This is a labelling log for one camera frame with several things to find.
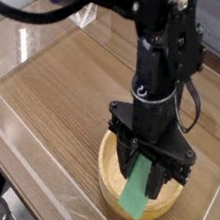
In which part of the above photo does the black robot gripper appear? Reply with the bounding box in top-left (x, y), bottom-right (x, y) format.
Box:
top-left (108, 89), bottom-right (197, 200)

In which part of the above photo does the green rectangular block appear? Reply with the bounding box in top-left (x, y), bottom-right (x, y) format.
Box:
top-left (118, 155), bottom-right (152, 220)

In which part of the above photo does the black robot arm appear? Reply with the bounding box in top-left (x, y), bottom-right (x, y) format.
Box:
top-left (0, 0), bottom-right (206, 199)

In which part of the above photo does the brown wooden bowl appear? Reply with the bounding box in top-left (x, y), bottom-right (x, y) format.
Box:
top-left (98, 131), bottom-right (183, 220)

